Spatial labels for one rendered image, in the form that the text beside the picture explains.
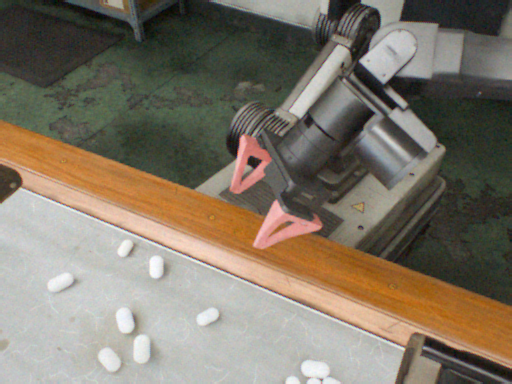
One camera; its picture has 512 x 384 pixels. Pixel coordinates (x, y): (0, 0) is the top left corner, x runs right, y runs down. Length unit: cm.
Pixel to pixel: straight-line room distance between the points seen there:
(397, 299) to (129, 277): 40
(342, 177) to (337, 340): 60
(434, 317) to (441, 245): 114
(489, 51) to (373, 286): 35
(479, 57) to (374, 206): 74
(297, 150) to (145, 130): 176
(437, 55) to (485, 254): 140
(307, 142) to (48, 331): 45
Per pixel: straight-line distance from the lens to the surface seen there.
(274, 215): 50
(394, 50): 51
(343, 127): 50
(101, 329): 72
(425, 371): 28
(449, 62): 52
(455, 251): 183
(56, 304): 76
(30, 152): 98
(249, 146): 57
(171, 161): 205
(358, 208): 121
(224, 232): 75
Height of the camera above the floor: 134
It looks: 46 degrees down
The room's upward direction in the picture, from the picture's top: straight up
